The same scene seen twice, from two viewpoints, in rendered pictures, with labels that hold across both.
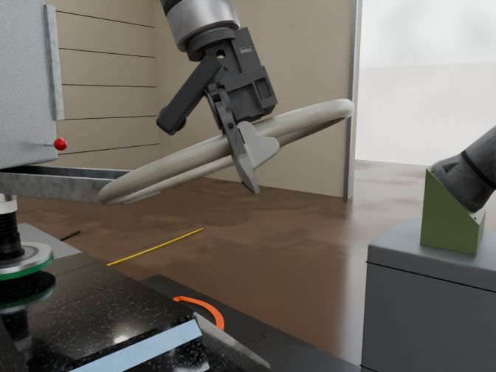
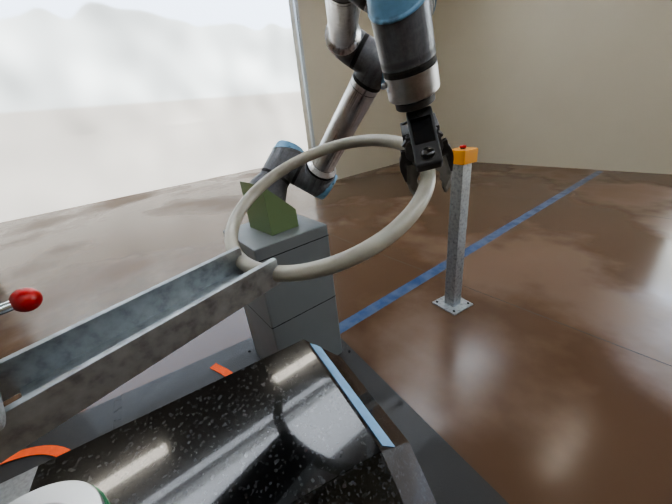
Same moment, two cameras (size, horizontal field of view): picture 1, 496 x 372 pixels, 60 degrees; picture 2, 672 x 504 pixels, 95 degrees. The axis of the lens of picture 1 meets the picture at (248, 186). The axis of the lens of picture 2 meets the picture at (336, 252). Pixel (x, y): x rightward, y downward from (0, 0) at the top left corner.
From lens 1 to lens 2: 0.91 m
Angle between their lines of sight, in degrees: 70
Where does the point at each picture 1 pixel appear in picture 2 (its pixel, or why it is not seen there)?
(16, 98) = not seen: outside the picture
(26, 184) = (110, 370)
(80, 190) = (225, 303)
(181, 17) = (435, 76)
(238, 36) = not seen: hidden behind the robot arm
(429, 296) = (296, 259)
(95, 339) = (326, 407)
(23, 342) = (307, 482)
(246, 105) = not seen: hidden behind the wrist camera
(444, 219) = (280, 213)
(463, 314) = (313, 257)
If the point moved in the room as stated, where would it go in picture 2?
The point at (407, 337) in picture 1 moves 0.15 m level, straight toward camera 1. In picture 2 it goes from (292, 290) to (315, 298)
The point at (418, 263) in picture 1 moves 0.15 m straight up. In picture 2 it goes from (286, 244) to (281, 213)
